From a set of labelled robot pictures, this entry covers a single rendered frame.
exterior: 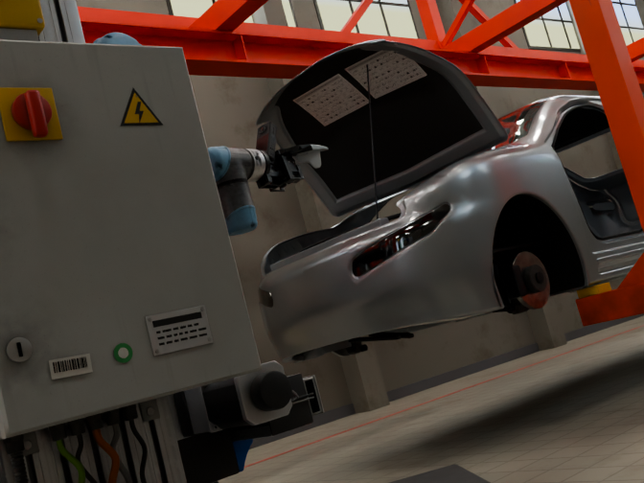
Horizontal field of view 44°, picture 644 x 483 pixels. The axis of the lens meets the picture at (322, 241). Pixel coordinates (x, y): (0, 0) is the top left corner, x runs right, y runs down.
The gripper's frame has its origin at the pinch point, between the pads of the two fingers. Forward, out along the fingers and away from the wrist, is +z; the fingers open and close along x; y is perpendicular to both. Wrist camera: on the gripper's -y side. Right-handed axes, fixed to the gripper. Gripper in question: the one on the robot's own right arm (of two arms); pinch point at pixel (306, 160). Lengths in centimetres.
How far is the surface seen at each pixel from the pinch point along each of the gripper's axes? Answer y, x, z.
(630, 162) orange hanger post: -9, 2, 285
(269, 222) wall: -167, -430, 517
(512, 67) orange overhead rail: -214, -148, 643
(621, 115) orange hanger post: -34, 9, 284
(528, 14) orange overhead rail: -215, -83, 544
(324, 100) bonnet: -126, -140, 249
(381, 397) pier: 56, -416, 578
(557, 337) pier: 65, -334, 903
